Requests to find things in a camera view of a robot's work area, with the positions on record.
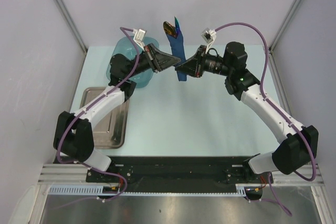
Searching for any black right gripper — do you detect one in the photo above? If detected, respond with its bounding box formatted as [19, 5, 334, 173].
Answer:
[175, 46, 232, 79]

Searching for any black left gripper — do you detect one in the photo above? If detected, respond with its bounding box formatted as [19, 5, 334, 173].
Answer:
[125, 44, 181, 80]

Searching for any blue paper napkin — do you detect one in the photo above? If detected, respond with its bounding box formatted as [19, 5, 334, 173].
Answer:
[165, 28, 188, 82]

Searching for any iridescent spoon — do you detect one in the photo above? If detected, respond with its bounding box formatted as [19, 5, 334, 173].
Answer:
[163, 21, 175, 38]

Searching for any iridescent fork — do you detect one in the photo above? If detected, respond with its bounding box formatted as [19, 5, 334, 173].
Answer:
[174, 16, 181, 38]

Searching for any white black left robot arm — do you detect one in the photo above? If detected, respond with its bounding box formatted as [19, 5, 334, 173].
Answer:
[53, 44, 181, 182]

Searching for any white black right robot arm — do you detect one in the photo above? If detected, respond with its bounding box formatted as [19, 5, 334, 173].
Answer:
[175, 42, 319, 183]

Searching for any teal plastic tub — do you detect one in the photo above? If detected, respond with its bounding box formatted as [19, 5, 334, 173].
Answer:
[106, 35, 160, 89]

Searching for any metal tray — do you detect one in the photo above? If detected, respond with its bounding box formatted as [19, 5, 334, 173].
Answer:
[93, 100, 130, 150]

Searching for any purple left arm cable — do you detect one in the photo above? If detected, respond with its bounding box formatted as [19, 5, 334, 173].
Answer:
[52, 26, 141, 210]

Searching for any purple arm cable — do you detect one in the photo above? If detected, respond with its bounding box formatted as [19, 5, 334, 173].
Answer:
[214, 22, 317, 217]
[52, 26, 141, 210]

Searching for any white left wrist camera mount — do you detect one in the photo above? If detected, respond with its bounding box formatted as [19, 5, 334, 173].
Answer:
[133, 28, 146, 50]

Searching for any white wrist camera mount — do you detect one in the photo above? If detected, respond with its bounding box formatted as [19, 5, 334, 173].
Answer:
[133, 28, 146, 50]
[201, 28, 216, 52]

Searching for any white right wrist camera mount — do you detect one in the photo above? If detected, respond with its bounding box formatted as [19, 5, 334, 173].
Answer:
[201, 28, 216, 52]

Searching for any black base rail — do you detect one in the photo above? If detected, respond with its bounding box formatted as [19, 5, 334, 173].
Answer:
[54, 155, 263, 190]

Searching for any left aluminium frame post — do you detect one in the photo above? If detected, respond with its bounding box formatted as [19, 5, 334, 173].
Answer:
[54, 0, 88, 55]

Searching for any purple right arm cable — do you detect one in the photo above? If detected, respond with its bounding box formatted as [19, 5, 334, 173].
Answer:
[214, 22, 317, 217]

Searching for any white slotted cable duct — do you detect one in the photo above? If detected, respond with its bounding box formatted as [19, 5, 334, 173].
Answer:
[49, 185, 103, 195]

